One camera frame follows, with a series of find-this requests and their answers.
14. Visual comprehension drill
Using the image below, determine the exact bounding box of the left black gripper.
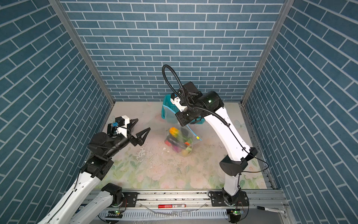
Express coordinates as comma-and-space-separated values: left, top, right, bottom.
103, 119, 150, 161

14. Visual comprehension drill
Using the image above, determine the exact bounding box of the orange green toy cucumber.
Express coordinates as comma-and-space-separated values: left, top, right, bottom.
169, 127, 183, 139

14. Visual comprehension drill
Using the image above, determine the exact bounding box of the teal plastic basket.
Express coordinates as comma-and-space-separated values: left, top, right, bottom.
161, 94, 205, 124

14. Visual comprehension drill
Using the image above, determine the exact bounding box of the clear zip top bag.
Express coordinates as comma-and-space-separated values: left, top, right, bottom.
164, 109, 202, 156

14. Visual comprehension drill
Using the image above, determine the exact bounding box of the yellow toy potato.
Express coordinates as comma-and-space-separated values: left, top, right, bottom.
181, 149, 192, 157

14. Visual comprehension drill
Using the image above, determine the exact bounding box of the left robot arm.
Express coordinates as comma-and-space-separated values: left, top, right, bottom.
40, 116, 151, 224

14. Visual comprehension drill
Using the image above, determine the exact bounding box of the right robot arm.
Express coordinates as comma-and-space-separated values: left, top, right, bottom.
171, 91, 257, 206

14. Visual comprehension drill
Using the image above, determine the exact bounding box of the red marker pen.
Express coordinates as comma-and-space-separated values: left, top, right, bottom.
158, 204, 186, 209

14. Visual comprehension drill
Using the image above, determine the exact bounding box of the black white marker pen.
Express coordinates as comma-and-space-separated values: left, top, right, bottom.
257, 206, 286, 214

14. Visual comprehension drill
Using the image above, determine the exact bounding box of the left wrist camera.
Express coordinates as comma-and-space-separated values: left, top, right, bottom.
112, 115, 130, 138

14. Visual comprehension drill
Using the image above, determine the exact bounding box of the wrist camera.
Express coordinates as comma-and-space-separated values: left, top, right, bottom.
112, 115, 130, 138
170, 81, 203, 112

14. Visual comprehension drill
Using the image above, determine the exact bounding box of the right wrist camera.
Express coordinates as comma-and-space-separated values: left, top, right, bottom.
170, 81, 203, 112

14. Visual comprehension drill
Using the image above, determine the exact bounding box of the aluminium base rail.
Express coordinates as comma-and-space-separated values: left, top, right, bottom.
80, 189, 295, 224

